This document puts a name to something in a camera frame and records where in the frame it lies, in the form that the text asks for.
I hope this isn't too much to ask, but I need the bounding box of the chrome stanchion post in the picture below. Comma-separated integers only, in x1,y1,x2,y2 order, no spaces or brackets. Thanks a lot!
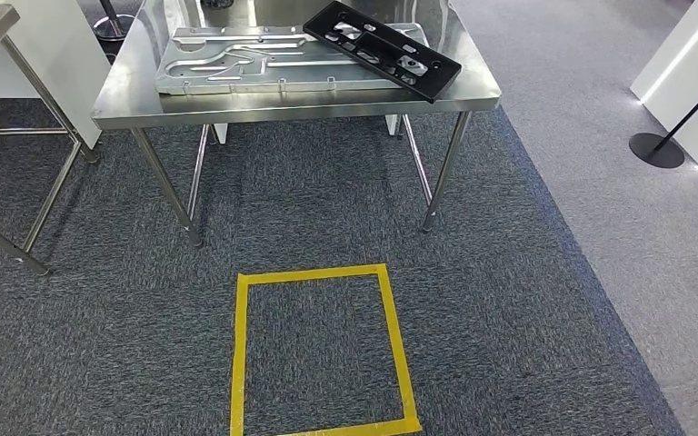
93,0,136,42

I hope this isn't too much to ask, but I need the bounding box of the long black plastic car part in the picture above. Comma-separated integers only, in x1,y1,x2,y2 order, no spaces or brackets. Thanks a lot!
302,1,464,104

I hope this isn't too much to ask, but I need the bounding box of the stainless steel workbench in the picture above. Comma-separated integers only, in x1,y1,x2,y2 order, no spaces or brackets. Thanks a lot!
91,0,503,248

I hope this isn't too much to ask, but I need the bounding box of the large grooved aluminium plate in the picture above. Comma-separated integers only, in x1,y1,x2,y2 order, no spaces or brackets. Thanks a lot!
155,23,432,97

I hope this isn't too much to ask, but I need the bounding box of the black stanchion post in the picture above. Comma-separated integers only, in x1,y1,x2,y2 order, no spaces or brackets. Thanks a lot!
628,64,698,170

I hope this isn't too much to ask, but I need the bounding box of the yellow floor tape square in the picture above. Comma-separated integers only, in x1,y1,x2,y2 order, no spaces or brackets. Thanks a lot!
229,263,423,436

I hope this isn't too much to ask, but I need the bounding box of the white pillar with light strips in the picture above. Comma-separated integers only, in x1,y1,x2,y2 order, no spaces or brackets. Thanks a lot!
628,0,698,191

